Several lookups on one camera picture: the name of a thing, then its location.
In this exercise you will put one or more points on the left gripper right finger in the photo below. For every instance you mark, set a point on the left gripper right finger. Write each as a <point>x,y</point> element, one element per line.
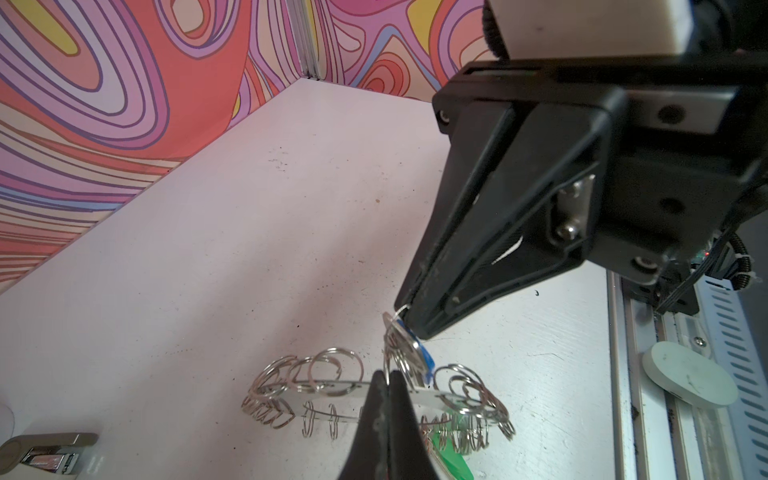
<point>408,458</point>

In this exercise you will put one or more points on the white oval puck on rail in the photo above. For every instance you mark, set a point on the white oval puck on rail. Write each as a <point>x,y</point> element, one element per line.
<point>689,376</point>

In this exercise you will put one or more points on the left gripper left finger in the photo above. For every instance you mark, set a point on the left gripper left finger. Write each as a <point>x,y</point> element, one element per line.
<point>368,455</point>

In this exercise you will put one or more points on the green key tag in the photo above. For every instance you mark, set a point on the green key tag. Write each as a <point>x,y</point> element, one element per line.
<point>452,463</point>

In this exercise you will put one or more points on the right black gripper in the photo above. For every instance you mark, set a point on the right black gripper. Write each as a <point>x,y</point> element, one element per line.
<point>627,163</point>

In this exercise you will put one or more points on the metal disc key ring holder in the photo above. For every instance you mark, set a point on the metal disc key ring holder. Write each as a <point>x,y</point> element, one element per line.
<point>454,407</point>

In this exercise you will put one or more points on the small grey stapler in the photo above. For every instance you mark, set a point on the small grey stapler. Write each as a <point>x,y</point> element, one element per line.
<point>45,456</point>

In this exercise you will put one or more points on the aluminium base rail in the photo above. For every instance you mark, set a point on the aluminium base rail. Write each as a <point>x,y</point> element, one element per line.
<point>658,436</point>

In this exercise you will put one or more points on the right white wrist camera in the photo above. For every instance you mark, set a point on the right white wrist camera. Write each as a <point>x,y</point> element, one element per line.
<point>564,29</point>

